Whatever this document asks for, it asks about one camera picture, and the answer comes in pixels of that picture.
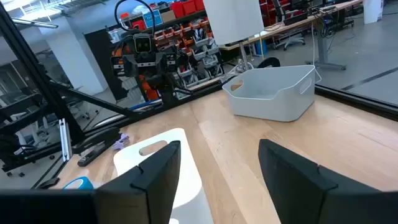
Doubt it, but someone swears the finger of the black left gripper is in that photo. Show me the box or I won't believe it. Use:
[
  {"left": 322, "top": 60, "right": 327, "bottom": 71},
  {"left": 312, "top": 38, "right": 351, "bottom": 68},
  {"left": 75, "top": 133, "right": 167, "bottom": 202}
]
[
  {"left": 111, "top": 54, "right": 139, "bottom": 78},
  {"left": 155, "top": 52, "right": 187, "bottom": 77}
]

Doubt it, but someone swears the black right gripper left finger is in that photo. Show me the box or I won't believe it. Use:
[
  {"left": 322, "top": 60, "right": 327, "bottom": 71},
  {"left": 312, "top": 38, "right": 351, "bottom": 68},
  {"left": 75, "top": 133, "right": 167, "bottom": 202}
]
[{"left": 0, "top": 140, "right": 182, "bottom": 224}]

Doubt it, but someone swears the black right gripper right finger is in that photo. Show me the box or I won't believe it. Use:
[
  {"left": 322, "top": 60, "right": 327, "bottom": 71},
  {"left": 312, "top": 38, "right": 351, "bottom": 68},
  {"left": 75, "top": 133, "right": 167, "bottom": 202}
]
[{"left": 257, "top": 139, "right": 398, "bottom": 224}]

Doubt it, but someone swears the light blue tape roll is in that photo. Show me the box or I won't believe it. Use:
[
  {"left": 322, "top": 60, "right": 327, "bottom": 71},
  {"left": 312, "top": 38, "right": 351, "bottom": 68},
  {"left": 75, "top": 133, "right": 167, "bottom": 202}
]
[{"left": 62, "top": 176, "right": 94, "bottom": 190}]

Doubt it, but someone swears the white plastic bin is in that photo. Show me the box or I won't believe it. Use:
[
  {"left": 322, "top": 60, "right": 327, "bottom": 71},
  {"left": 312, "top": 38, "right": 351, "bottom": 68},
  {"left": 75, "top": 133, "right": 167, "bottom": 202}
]
[{"left": 113, "top": 128, "right": 215, "bottom": 224}]

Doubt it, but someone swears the white shade table lamp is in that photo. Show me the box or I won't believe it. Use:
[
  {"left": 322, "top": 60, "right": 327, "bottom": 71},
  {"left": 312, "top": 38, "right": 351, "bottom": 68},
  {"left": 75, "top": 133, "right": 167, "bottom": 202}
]
[{"left": 203, "top": 0, "right": 265, "bottom": 74}]

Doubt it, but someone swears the black table clamp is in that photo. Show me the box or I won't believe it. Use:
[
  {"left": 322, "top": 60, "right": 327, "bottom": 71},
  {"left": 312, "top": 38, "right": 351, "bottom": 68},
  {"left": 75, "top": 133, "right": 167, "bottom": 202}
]
[{"left": 39, "top": 177, "right": 60, "bottom": 190}]

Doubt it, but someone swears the light grey plastic bin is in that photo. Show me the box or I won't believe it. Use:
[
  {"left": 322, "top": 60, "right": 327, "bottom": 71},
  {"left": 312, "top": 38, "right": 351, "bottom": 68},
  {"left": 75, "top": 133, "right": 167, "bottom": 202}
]
[{"left": 222, "top": 64, "right": 317, "bottom": 122}]

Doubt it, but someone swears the grey office chair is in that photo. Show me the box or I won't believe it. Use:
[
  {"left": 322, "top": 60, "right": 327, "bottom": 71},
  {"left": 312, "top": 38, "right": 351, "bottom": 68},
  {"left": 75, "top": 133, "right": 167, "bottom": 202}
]
[{"left": 273, "top": 0, "right": 307, "bottom": 50}]

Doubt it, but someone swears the wooden background desk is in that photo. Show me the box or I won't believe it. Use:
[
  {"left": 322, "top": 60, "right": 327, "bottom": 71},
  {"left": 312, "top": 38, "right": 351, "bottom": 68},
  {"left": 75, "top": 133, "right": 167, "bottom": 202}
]
[{"left": 219, "top": 0, "right": 364, "bottom": 71}]

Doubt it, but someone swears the white cylindrical bin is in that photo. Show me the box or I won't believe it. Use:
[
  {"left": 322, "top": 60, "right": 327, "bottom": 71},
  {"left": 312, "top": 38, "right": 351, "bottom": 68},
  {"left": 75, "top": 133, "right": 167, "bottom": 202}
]
[{"left": 363, "top": 0, "right": 384, "bottom": 25}]

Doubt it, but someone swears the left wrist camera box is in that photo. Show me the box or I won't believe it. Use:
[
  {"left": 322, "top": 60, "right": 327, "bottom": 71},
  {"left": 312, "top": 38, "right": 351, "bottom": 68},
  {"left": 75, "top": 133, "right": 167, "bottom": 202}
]
[{"left": 133, "top": 33, "right": 152, "bottom": 54}]

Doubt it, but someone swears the black left wrist camera cable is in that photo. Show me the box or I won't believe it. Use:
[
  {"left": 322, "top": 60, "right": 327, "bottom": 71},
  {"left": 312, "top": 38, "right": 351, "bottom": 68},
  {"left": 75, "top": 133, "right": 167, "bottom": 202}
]
[{"left": 114, "top": 0, "right": 156, "bottom": 35}]

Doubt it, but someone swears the black aluminium rig frame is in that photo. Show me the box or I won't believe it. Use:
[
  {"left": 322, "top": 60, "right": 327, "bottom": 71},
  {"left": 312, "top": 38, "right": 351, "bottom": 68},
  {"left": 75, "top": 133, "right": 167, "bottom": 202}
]
[{"left": 0, "top": 2, "right": 398, "bottom": 190}]

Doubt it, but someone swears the silver aluminium bracket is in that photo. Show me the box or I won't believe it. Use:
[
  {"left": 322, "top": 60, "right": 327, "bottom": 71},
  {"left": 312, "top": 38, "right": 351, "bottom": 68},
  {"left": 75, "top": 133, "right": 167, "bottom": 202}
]
[{"left": 58, "top": 118, "right": 73, "bottom": 162}]

